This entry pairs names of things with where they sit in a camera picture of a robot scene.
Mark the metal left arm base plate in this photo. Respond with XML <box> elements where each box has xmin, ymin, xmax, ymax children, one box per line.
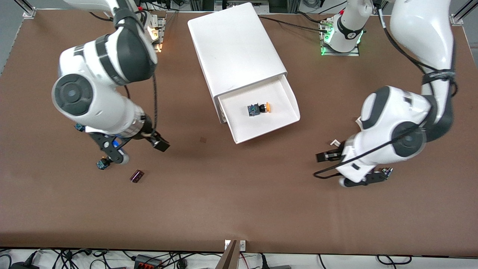
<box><xmin>320</xmin><ymin>19</ymin><xmax>361</xmax><ymax>56</ymax></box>

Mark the white curved plastic strip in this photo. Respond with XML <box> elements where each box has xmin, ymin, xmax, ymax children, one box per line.
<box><xmin>330</xmin><ymin>117</ymin><xmax>362</xmax><ymax>147</ymax></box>

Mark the aluminium frame profile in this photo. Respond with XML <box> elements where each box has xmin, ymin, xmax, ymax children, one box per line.
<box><xmin>452</xmin><ymin>0</ymin><xmax>478</xmax><ymax>25</ymax></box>
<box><xmin>14</xmin><ymin>0</ymin><xmax>37</xmax><ymax>18</ymax></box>

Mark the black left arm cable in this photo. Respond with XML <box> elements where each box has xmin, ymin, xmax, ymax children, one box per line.
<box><xmin>313</xmin><ymin>6</ymin><xmax>458</xmax><ymax>180</ymax></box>

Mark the black power strip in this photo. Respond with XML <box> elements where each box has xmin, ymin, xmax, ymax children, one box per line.
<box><xmin>134</xmin><ymin>254</ymin><xmax>163</xmax><ymax>269</ymax></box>

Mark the white drawer cabinet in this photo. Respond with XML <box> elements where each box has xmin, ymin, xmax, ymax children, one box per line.
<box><xmin>187</xmin><ymin>2</ymin><xmax>288</xmax><ymax>124</ymax></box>

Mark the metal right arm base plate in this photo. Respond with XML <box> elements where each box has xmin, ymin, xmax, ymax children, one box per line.
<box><xmin>148</xmin><ymin>15</ymin><xmax>165</xmax><ymax>53</ymax></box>

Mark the yellow mushroom push button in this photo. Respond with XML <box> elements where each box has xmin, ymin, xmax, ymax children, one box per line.
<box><xmin>247</xmin><ymin>102</ymin><xmax>272</xmax><ymax>117</ymax></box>

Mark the grey angled beam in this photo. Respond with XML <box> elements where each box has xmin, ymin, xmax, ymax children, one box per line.
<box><xmin>215</xmin><ymin>239</ymin><xmax>240</xmax><ymax>269</ymax></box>

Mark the black looped floor cable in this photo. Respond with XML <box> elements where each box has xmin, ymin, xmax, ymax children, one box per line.
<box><xmin>376</xmin><ymin>255</ymin><xmax>413</xmax><ymax>265</ymax></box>

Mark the black cable behind cabinet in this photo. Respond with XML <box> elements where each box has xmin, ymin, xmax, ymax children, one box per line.
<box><xmin>259</xmin><ymin>11</ymin><xmax>331</xmax><ymax>34</ymax></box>

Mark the white plastic drawer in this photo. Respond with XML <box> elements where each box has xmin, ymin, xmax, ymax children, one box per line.
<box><xmin>218</xmin><ymin>75</ymin><xmax>301</xmax><ymax>145</ymax></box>

